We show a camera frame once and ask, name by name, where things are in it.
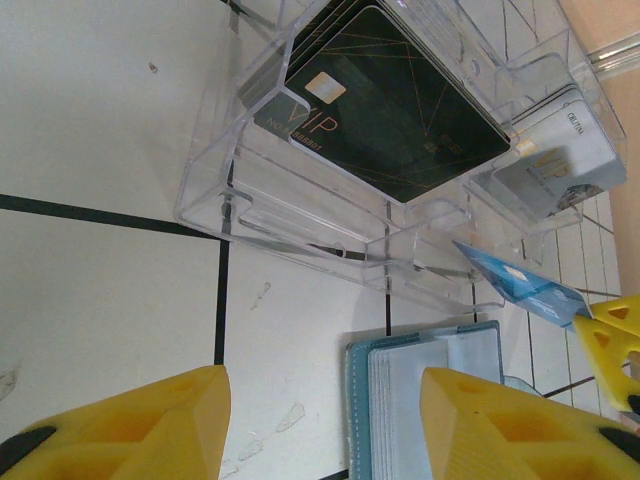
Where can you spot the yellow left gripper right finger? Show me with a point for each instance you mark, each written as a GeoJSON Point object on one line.
{"type": "Point", "coordinates": [500, 435]}

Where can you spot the clear plastic case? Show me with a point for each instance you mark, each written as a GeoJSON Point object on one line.
{"type": "Point", "coordinates": [390, 115]}

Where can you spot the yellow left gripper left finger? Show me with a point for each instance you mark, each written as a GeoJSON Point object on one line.
{"type": "Point", "coordinates": [125, 430]}

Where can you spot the clear acrylic card stand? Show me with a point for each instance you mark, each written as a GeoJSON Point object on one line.
{"type": "Point", "coordinates": [300, 240]}

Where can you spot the teal card holder wallet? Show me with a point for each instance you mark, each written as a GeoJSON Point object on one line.
{"type": "Point", "coordinates": [400, 400]}

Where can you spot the black VIP credit card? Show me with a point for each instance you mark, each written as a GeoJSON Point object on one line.
{"type": "Point", "coordinates": [310, 35]}

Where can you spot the silver VIP credit card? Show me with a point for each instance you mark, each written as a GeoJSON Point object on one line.
{"type": "Point", "coordinates": [560, 160]}

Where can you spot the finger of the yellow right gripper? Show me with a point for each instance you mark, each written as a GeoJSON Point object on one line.
{"type": "Point", "coordinates": [622, 311]}
{"type": "Point", "coordinates": [617, 365]}

